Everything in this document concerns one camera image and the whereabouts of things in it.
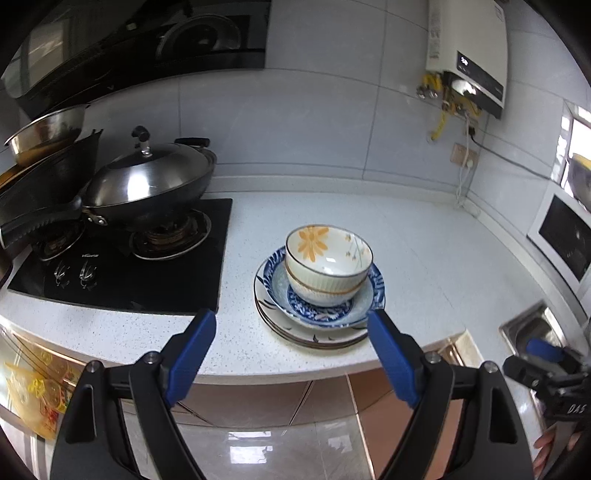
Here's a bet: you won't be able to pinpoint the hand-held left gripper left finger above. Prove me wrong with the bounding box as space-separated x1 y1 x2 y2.
50 308 218 480

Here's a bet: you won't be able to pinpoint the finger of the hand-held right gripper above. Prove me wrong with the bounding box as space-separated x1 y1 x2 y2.
502 353 555 393
526 339 585 370

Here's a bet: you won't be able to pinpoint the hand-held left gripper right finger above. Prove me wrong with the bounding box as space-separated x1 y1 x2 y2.
367 308 536 480

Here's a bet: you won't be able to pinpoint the white plate black stripes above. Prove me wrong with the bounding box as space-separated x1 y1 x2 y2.
254 256 384 344

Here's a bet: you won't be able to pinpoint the blue floral bowl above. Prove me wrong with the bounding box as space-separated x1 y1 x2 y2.
263 246 386 329

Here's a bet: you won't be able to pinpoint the small white bowl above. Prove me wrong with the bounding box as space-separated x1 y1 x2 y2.
287 265 369 306

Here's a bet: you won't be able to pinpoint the orange flower bowl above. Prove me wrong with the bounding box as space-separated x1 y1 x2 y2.
285 224 374 296

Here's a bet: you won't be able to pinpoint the person's right hand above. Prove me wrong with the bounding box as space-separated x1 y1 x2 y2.
533 427 558 478

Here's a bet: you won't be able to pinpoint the steel sink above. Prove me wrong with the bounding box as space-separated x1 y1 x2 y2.
499 300 580 358

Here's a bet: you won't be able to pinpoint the black gas stove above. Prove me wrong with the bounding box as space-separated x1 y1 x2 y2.
7 198 233 315

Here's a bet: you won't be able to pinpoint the brown cabinet front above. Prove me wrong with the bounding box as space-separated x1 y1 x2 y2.
120 330 481 428

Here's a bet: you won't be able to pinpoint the built-in black oven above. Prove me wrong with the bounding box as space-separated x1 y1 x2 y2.
526 191 591 284

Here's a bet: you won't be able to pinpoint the black wok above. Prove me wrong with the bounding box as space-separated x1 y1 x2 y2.
0 137 218 250

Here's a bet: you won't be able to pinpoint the gold print cabinet door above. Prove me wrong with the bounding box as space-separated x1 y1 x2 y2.
0 323 86 439

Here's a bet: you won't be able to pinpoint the steel wok lid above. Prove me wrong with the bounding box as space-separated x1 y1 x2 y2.
85 126 213 208

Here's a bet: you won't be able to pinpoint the black frying pan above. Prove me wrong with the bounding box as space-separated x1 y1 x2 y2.
0 129 103 227

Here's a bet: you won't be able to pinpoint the steel bowl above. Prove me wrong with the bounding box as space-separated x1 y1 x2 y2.
4 104 90 167

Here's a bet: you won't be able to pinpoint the black range hood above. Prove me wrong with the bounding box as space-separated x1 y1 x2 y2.
0 0 271 121

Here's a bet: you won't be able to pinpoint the white water heater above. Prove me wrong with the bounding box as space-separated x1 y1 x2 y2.
425 0 509 121

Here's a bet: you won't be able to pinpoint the white power cable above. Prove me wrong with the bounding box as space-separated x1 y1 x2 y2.
456 159 481 219

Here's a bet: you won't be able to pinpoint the black power cable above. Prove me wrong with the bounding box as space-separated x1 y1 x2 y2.
467 126 555 182

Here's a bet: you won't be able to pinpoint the beige wall socket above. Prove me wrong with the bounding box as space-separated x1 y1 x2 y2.
450 143 478 168

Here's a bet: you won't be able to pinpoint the yellow gas hose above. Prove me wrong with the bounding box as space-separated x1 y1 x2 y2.
430 108 451 141

